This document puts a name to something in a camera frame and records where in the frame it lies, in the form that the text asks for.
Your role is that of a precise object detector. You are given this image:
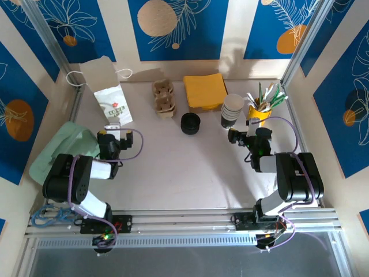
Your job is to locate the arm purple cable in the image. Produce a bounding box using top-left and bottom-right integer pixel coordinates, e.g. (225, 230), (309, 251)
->
(66, 128), (144, 249)
(250, 116), (315, 252)

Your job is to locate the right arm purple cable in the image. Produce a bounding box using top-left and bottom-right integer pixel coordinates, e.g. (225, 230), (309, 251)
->
(250, 116), (315, 252)

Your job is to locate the stack of yellow napkins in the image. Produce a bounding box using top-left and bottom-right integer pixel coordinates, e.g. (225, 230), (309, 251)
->
(183, 73), (229, 113)

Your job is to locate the white paper carry bag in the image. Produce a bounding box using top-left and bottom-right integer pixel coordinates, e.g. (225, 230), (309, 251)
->
(66, 56), (134, 126)

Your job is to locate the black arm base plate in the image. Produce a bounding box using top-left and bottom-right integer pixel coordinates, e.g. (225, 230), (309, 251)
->
(80, 215), (133, 234)
(235, 212), (288, 231)

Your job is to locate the stack of cardboard cup carriers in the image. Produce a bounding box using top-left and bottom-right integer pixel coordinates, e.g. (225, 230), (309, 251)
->
(152, 79), (177, 119)

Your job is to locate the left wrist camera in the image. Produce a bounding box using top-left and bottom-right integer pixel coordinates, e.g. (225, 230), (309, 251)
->
(104, 123), (121, 140)

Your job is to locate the stack of paper cups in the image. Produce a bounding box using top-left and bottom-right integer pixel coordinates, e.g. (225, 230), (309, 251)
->
(220, 93), (245, 129)

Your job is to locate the green white wrapped stirrer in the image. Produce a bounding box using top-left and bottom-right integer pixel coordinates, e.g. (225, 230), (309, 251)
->
(269, 92), (289, 110)

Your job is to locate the blue cable bundle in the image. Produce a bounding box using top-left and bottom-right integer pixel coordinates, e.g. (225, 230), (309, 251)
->
(31, 203), (76, 227)

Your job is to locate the stack of black cup lids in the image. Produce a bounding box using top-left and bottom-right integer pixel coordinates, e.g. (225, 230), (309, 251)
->
(180, 113), (201, 135)

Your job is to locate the aluminium frame post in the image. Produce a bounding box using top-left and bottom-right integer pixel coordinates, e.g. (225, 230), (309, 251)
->
(21, 0), (84, 90)
(281, 0), (337, 87)

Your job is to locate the green zippered pouch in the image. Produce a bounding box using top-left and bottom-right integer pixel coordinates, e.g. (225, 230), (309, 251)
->
(28, 121), (100, 184)

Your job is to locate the yellow stirrer holder cup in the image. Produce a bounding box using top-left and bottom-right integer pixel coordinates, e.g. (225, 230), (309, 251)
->
(248, 104), (272, 128)

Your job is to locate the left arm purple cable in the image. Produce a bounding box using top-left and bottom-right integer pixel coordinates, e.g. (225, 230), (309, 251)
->
(66, 128), (144, 249)

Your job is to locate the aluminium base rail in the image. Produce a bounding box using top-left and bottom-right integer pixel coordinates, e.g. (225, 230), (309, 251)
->
(24, 208), (342, 236)

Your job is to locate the slotted grey cable duct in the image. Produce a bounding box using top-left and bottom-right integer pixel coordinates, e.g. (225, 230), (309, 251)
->
(37, 233), (258, 249)

